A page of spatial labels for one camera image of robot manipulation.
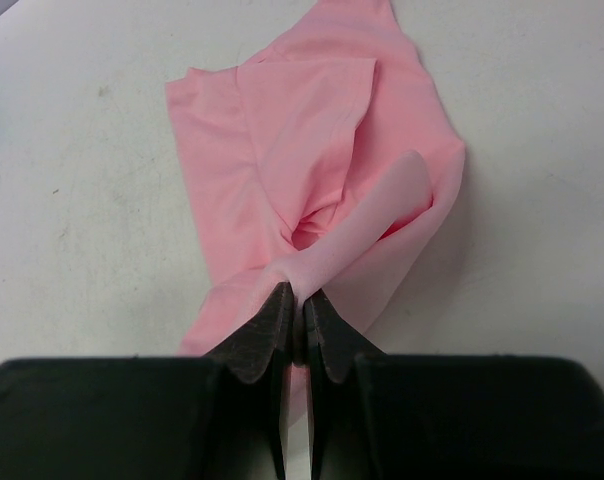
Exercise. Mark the pink t shirt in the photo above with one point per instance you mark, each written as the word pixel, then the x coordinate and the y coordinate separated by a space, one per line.
pixel 326 161

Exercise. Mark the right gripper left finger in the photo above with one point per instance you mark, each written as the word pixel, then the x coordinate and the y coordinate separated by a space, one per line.
pixel 221 415

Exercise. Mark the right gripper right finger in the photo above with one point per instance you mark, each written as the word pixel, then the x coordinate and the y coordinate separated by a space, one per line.
pixel 374 415

